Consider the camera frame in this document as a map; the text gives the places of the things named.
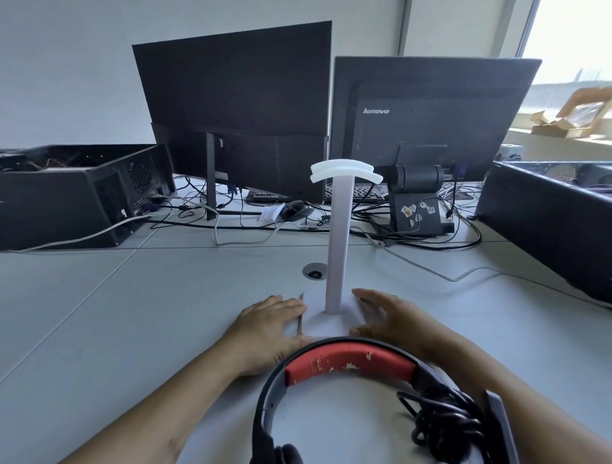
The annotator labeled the person's left hand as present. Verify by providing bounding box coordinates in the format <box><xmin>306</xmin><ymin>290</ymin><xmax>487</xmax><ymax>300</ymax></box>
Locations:
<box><xmin>224</xmin><ymin>295</ymin><xmax>316</xmax><ymax>379</ymax></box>

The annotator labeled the person's right hand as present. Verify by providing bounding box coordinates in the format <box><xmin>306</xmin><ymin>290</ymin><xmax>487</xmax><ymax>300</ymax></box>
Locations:
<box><xmin>349</xmin><ymin>288</ymin><xmax>448</xmax><ymax>365</ymax></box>

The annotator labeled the white headphone stand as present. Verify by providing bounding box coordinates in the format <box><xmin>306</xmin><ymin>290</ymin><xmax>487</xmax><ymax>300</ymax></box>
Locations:
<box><xmin>297</xmin><ymin>160</ymin><xmax>384</xmax><ymax>341</ymax></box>

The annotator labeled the person's left forearm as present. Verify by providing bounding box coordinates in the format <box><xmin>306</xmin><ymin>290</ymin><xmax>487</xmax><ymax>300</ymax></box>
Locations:
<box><xmin>58</xmin><ymin>335</ymin><xmax>251</xmax><ymax>464</ymax></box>

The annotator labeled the person's right forearm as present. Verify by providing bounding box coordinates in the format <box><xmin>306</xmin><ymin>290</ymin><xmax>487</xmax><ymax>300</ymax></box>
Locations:
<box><xmin>421</xmin><ymin>330</ymin><xmax>612</xmax><ymax>464</ymax></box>

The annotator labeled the black and red headset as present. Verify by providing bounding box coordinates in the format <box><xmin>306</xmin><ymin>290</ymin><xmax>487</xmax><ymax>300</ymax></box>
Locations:
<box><xmin>250</xmin><ymin>336</ymin><xmax>520</xmax><ymax>464</ymax></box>

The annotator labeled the black computer mouse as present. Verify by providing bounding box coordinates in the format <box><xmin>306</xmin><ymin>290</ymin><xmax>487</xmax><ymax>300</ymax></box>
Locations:
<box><xmin>279</xmin><ymin>200</ymin><xmax>315</xmax><ymax>222</ymax></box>

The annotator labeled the wide black keyboard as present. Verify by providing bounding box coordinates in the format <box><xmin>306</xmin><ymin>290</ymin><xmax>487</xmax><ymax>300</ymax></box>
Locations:
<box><xmin>324</xmin><ymin>184</ymin><xmax>390</xmax><ymax>202</ymax></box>

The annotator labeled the small black keyboard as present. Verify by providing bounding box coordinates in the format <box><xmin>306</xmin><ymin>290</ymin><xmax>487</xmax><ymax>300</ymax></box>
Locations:
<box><xmin>245</xmin><ymin>190</ymin><xmax>289</xmax><ymax>205</ymax></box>

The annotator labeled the black mesh-sided computer tower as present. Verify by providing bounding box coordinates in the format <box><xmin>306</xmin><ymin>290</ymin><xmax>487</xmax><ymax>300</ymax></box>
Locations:
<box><xmin>475</xmin><ymin>161</ymin><xmax>612</xmax><ymax>305</ymax></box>

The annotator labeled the black monitor with stickered stand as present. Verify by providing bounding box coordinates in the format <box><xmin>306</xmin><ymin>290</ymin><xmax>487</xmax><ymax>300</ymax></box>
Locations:
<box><xmin>328</xmin><ymin>56</ymin><xmax>543</xmax><ymax>236</ymax></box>

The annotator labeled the small blue and white device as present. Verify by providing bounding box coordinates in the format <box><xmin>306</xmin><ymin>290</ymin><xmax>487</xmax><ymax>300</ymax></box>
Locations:
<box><xmin>494</xmin><ymin>142</ymin><xmax>525</xmax><ymax>164</ymax></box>

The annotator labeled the black flat-back computer monitor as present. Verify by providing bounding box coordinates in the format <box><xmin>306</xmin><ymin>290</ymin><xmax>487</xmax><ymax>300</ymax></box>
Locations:
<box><xmin>132</xmin><ymin>20</ymin><xmax>333</xmax><ymax>221</ymax></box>

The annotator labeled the black open computer tower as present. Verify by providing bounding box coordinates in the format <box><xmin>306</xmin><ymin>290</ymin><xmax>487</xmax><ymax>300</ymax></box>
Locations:
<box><xmin>0</xmin><ymin>143</ymin><xmax>178</xmax><ymax>252</ymax></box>

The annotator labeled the open cardboard box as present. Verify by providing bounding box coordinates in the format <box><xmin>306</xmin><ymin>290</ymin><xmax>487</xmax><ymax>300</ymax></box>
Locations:
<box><xmin>530</xmin><ymin>86</ymin><xmax>612</xmax><ymax>140</ymax></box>

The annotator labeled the thin grey cable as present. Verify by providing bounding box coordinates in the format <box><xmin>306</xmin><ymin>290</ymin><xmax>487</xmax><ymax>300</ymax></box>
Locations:
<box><xmin>351</xmin><ymin>227</ymin><xmax>577</xmax><ymax>289</ymax></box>

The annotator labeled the white cable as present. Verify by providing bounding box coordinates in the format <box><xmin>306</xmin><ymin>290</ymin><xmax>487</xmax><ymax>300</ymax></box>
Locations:
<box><xmin>26</xmin><ymin>200</ymin><xmax>284</xmax><ymax>252</ymax></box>

